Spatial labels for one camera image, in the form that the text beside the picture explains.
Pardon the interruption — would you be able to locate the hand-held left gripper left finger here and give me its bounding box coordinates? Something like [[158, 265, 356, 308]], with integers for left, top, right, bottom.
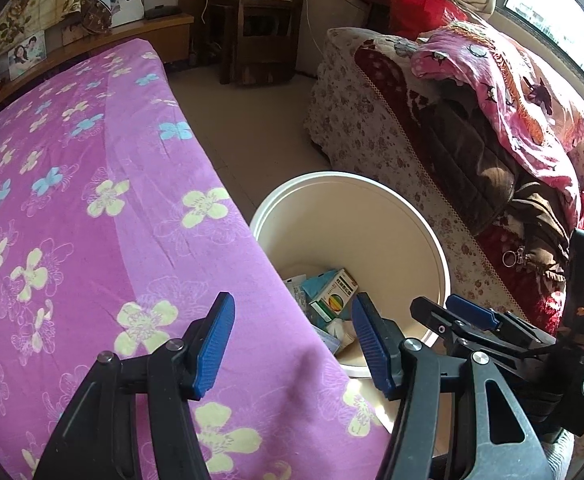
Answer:
[[32, 291, 237, 480]]

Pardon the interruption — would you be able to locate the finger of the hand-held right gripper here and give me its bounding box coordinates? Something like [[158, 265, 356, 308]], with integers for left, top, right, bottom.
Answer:
[[446, 294, 558, 347], [411, 297, 478, 356]]

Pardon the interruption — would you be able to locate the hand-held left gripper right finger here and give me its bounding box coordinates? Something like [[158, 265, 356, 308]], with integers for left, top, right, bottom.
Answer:
[[351, 292, 555, 480]]

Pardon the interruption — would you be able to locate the green white medicine box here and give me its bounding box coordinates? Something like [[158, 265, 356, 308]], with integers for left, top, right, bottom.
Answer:
[[308, 270, 359, 322]]

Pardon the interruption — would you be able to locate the white blue medicine box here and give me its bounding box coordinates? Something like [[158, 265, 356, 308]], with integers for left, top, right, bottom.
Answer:
[[283, 274, 313, 313]]

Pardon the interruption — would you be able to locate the white plastic bucket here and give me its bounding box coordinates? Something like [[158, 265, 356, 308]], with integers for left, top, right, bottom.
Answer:
[[248, 171, 450, 380]]

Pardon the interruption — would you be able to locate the brown jacket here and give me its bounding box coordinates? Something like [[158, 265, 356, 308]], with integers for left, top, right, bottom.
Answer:
[[422, 82, 573, 281]]

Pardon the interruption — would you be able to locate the floral covered sofa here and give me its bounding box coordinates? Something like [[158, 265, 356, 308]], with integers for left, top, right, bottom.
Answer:
[[303, 27, 584, 480]]

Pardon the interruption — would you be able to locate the pink cartoon blanket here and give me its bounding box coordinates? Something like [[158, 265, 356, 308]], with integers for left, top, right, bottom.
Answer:
[[411, 20, 584, 231]]

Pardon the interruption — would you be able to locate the red patterned blanket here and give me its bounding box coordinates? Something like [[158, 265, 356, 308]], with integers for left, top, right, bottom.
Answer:
[[354, 40, 568, 333]]

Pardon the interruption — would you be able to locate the window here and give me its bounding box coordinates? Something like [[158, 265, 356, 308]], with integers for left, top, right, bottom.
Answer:
[[492, 0, 584, 96]]

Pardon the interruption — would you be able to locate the dark wooden chair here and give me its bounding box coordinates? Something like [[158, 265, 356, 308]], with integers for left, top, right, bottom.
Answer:
[[204, 0, 313, 86]]

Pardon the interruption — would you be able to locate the red plastic bag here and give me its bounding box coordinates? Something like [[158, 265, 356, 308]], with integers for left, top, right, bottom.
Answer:
[[389, 0, 468, 41]]

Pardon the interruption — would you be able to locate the wooden cabinet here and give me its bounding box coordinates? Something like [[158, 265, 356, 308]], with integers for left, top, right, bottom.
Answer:
[[0, 12, 195, 126]]

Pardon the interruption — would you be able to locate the floral covered air conditioner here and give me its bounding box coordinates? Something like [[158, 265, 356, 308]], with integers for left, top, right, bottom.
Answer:
[[297, 0, 373, 76]]

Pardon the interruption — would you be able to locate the wedding photo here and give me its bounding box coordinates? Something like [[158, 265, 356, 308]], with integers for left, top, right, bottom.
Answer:
[[99, 0, 146, 28]]

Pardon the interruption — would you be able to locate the yellow checked floral cloth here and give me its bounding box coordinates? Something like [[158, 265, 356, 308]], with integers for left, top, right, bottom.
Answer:
[[0, 0, 122, 56]]

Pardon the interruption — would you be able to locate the couple photo frame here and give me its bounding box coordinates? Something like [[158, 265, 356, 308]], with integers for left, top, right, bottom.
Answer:
[[8, 31, 47, 81]]

